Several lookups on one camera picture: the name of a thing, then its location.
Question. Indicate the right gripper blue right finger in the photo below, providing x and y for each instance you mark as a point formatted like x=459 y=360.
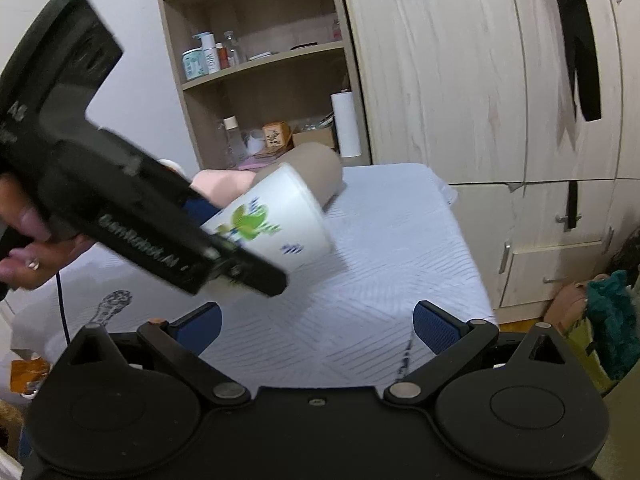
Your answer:
x=456 y=344

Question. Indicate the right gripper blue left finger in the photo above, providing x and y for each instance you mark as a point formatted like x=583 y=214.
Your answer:
x=176 y=348

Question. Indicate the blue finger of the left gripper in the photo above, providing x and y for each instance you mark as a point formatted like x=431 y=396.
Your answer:
x=234 y=263
x=200 y=210

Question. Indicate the white cup green print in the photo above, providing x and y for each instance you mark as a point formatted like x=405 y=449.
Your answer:
x=279 y=219

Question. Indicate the taupe brown plastic cup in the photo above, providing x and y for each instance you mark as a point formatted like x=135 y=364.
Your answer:
x=319 y=167

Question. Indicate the person's left hand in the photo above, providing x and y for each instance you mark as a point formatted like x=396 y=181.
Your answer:
x=33 y=265

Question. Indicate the pink tumbler bottle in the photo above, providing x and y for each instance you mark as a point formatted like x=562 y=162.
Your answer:
x=222 y=187

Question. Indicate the clear bottle white cap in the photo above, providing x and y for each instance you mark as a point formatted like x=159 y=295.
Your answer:
x=235 y=141

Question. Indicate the pink flat box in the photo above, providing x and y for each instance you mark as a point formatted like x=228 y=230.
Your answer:
x=255 y=163

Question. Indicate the white patterned tablecloth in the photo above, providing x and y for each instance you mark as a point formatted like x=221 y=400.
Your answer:
x=344 y=320

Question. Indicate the small orange printed box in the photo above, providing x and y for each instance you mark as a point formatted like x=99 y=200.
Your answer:
x=277 y=137

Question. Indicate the small cardboard box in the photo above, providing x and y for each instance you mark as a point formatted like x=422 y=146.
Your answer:
x=322 y=136

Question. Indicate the teal wipes canister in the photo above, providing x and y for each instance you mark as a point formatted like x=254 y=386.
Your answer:
x=193 y=64

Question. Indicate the red liquid clear bottle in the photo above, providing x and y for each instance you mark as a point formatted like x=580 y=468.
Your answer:
x=235 y=53

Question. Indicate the white paper towel roll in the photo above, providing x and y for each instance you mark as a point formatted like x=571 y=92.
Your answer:
x=346 y=124

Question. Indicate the wooden open shelf unit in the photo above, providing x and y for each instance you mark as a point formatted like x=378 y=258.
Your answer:
x=292 y=68

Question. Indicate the white lotion bottle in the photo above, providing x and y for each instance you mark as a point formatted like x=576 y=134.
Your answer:
x=209 y=49

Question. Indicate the white door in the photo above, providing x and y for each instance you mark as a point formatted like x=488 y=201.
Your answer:
x=15 y=18

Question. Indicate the small pink bottle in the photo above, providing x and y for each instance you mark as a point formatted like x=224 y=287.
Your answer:
x=336 y=30

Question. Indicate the light wood wardrobe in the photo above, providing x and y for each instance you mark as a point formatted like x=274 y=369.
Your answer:
x=481 y=92

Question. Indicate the black ribbon bow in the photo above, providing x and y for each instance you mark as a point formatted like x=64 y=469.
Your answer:
x=581 y=58

